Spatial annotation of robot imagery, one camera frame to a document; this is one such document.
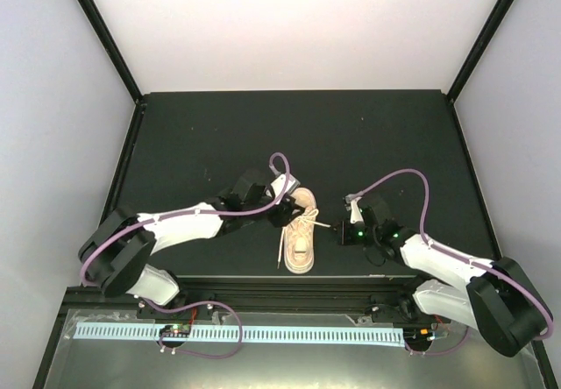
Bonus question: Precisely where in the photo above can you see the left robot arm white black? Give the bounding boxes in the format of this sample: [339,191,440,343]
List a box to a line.
[78,170,305,318]

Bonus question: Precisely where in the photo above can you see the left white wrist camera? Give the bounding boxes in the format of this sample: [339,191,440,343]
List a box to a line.
[266,173,300,199]

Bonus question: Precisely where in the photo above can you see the left black frame post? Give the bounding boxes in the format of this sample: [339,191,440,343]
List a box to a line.
[76,0,143,103]

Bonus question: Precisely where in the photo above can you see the purple cable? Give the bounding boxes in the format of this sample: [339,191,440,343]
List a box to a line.
[80,152,293,287]
[354,169,553,357]

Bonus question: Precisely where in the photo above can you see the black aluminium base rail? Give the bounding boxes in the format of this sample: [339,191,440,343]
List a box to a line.
[179,275,414,313]

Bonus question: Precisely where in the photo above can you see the white slotted cable duct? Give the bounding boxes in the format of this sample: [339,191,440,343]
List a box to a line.
[73,322,405,348]

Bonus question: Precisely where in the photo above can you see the small circuit board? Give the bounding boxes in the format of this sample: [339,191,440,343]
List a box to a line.
[414,328,449,341]
[159,324,191,337]

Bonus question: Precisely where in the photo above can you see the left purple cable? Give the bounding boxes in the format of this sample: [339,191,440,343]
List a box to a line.
[80,152,293,287]

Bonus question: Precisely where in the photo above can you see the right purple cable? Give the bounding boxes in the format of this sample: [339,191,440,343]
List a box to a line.
[354,169,553,357]

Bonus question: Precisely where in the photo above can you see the right small circuit board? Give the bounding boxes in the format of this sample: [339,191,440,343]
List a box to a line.
[414,328,449,341]

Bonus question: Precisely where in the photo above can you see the right black frame post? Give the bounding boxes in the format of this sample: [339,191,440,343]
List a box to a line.
[446,0,515,104]

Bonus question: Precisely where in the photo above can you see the left small circuit board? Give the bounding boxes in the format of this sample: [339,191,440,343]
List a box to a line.
[159,324,191,337]

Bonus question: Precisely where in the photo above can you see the white shoelace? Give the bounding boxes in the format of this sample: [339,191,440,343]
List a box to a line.
[276,208,332,274]

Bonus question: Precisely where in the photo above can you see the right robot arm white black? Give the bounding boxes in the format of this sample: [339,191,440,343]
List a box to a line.
[334,194,553,357]

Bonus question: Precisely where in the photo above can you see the black frame post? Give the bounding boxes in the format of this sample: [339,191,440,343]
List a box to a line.
[446,0,515,104]
[76,0,143,103]

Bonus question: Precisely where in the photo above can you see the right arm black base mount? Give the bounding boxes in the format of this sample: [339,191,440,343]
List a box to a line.
[366,303,451,325]

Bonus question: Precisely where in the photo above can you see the beige sneaker shoe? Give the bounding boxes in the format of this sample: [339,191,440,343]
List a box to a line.
[281,187,319,274]

